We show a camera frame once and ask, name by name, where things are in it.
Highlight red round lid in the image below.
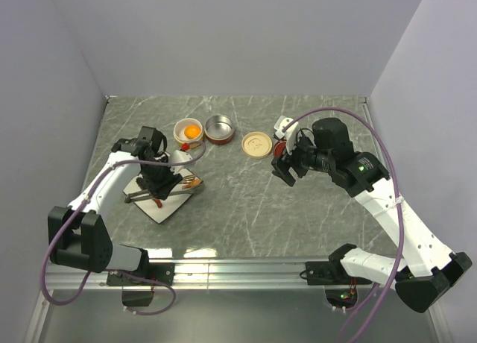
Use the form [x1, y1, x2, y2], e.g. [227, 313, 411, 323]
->
[273, 140, 287, 158]

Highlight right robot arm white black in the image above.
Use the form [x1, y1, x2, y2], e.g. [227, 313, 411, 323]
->
[272, 116, 473, 313]

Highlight yellow lunch container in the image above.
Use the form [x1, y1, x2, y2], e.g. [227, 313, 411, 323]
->
[173, 118, 204, 148]

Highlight white square plate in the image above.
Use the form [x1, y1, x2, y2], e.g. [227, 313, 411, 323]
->
[123, 169, 204, 224]

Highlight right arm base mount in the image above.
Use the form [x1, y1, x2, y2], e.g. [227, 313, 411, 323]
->
[299, 261, 372, 286]

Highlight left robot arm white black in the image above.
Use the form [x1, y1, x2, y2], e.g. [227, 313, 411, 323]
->
[47, 127, 182, 285]

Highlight cream round lid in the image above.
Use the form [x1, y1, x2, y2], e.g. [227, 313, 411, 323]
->
[241, 131, 273, 159]

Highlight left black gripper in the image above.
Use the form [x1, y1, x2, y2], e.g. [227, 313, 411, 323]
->
[141, 155, 183, 200]

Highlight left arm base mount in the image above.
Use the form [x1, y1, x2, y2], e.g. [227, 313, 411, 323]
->
[107, 262, 175, 286]

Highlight red steel lunch container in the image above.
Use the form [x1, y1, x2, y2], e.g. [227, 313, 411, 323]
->
[204, 115, 235, 145]

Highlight red sausage food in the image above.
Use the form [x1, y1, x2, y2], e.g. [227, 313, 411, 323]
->
[153, 198, 162, 208]

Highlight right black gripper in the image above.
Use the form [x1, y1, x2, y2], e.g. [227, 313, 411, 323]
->
[271, 130, 334, 186]

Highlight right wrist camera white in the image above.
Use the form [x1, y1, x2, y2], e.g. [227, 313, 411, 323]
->
[274, 116, 300, 154]

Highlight aluminium rail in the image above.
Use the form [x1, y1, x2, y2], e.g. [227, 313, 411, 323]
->
[45, 257, 372, 291]

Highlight orange egg yolk food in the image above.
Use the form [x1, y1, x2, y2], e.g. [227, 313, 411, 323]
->
[183, 125, 201, 139]

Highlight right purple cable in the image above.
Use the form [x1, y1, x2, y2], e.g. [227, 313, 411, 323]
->
[281, 106, 405, 343]

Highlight salmon slice food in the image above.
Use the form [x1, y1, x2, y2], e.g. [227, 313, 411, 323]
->
[180, 175, 203, 189]

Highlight metal tongs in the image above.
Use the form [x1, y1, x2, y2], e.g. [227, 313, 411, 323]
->
[124, 174, 203, 204]

